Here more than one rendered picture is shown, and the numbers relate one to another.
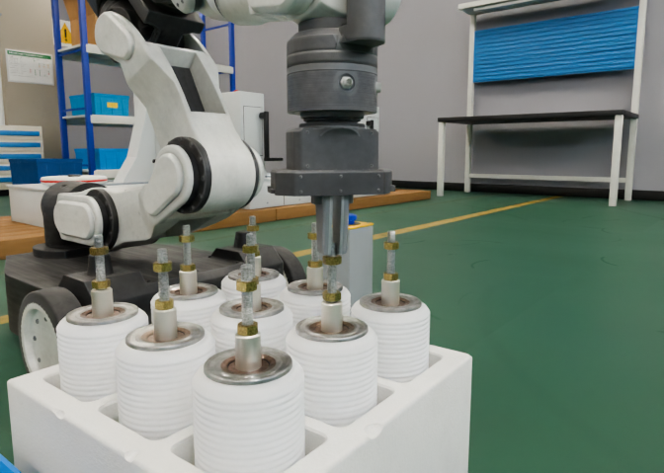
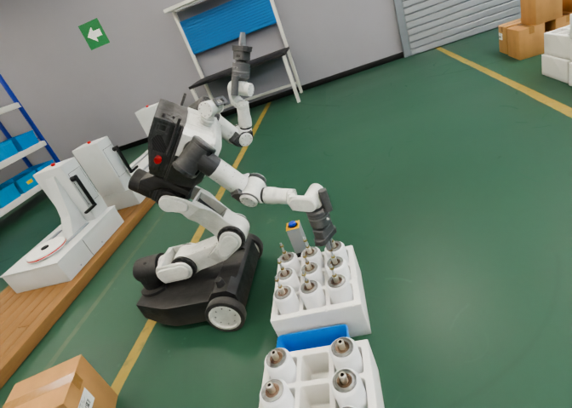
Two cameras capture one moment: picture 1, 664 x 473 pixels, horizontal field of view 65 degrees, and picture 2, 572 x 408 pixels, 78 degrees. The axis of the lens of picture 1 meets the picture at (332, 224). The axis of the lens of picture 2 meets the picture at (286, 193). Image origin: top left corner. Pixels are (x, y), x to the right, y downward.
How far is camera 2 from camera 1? 1.17 m
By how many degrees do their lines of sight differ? 28
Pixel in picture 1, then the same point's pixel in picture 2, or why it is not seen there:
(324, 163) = (327, 234)
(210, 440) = (341, 296)
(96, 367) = (294, 303)
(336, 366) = (344, 269)
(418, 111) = (167, 81)
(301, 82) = (318, 223)
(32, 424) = (286, 324)
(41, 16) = not seen: outside the picture
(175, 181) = (235, 243)
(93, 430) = (311, 313)
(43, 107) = not seen: outside the picture
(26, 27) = not seen: outside the picture
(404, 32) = (130, 32)
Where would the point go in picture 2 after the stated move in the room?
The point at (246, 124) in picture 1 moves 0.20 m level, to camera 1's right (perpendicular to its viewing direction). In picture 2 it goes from (110, 159) to (129, 150)
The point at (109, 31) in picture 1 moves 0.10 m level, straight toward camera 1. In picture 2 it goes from (170, 204) to (183, 204)
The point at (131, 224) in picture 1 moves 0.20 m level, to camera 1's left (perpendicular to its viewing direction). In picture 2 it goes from (204, 261) to (170, 284)
